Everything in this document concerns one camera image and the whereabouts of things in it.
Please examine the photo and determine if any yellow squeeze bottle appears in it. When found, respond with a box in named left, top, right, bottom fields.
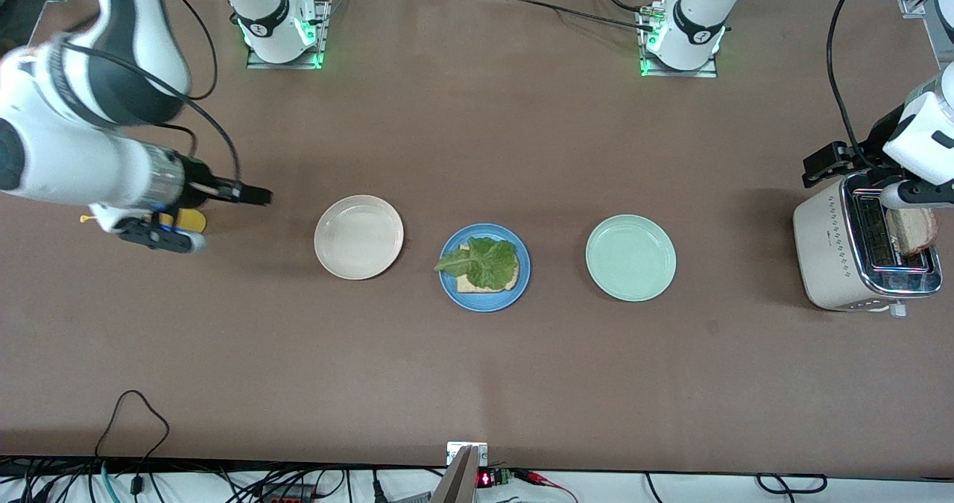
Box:
left=80, top=209, right=207, bottom=235

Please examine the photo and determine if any bread slice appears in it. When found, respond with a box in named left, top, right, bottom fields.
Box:
left=456, top=244, right=517, bottom=294
left=885, top=206, right=939, bottom=257

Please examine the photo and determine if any green lettuce leaf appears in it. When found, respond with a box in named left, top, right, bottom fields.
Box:
left=435, top=237, right=519, bottom=291

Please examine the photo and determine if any beige plate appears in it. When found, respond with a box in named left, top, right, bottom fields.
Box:
left=314, top=194, right=405, bottom=280

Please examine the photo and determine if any light green plate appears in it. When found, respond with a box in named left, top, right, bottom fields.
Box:
left=585, top=214, right=677, bottom=303

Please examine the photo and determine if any blue plate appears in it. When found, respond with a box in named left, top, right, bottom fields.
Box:
left=438, top=224, right=531, bottom=313

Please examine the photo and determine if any cream and chrome toaster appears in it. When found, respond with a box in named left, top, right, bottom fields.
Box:
left=792, top=173, right=944, bottom=317

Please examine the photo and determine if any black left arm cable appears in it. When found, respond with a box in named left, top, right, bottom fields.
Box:
left=825, top=0, right=877, bottom=170

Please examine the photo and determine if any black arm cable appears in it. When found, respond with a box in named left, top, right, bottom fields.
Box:
left=825, top=0, right=877, bottom=170
left=63, top=0, right=243, bottom=185

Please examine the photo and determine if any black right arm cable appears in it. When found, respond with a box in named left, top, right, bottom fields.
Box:
left=63, top=0, right=243, bottom=185

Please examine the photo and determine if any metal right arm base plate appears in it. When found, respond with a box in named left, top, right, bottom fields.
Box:
left=246, top=0, right=333, bottom=70

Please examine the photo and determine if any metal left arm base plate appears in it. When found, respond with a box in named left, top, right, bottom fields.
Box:
left=637, top=4, right=720, bottom=79

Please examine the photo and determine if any black looped cable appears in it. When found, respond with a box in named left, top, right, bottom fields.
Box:
left=93, top=390, right=171, bottom=481

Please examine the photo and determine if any black cable across table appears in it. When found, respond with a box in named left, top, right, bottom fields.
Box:
left=484, top=0, right=658, bottom=31

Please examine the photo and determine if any black coiled cable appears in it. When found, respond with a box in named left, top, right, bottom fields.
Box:
left=756, top=473, right=828, bottom=493

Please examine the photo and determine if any grey metal camera mount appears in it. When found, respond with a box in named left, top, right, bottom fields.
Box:
left=429, top=442, right=489, bottom=503

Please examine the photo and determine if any red cable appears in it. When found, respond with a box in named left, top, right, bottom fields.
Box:
left=514, top=469, right=581, bottom=503

